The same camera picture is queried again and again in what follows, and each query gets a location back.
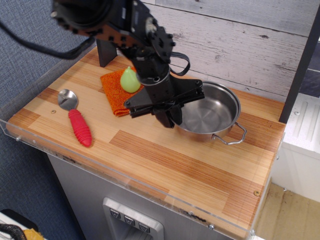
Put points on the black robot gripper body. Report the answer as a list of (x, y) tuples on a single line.
[(162, 94)]

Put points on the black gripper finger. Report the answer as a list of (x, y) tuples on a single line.
[(176, 115), (163, 117)]

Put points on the stainless steel pot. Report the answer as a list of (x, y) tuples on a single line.
[(212, 117)]

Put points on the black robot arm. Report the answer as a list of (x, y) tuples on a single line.
[(130, 27)]

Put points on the green toy pear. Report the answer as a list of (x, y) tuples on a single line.
[(129, 81)]

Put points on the orange folded cloth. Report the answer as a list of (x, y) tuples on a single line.
[(116, 96)]

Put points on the clear acrylic table guard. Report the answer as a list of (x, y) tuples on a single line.
[(210, 182)]

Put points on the grey toy cabinet front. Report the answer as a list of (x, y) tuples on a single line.
[(85, 192)]

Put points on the silver dispenser button panel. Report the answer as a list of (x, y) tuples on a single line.
[(122, 220)]

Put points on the white toy appliance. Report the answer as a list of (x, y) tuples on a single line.
[(297, 164)]

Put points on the red handled metal spoon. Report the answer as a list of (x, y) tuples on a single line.
[(68, 101)]

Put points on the black right corner post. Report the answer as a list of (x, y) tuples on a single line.
[(304, 62)]

